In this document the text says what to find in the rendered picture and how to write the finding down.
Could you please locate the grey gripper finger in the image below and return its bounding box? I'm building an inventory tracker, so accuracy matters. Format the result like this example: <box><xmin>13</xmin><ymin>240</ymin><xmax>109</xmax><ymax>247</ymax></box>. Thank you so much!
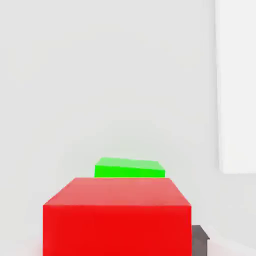
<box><xmin>191</xmin><ymin>224</ymin><xmax>237</xmax><ymax>256</ymax></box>

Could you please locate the small red cube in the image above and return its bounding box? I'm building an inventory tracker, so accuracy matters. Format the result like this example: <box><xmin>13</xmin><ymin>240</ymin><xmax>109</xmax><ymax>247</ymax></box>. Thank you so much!
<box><xmin>42</xmin><ymin>177</ymin><xmax>193</xmax><ymax>256</ymax></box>

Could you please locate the small green cube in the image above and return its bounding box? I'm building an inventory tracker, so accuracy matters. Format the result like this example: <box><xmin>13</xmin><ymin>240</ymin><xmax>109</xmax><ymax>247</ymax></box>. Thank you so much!
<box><xmin>94</xmin><ymin>157</ymin><xmax>166</xmax><ymax>179</ymax></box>

